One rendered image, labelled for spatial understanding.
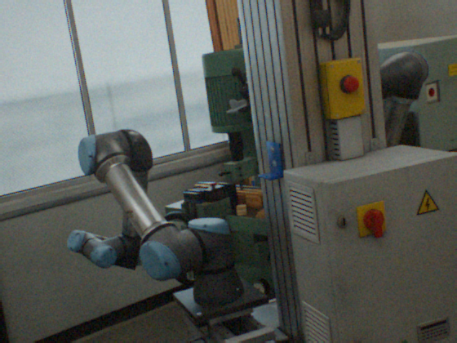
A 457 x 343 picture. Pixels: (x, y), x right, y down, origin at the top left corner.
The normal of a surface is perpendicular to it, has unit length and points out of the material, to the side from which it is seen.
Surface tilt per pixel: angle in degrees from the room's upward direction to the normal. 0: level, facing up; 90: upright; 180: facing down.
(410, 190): 90
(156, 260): 95
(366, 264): 90
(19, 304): 90
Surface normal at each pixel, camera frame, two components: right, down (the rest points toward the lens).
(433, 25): -0.79, 0.22
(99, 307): 0.59, 0.07
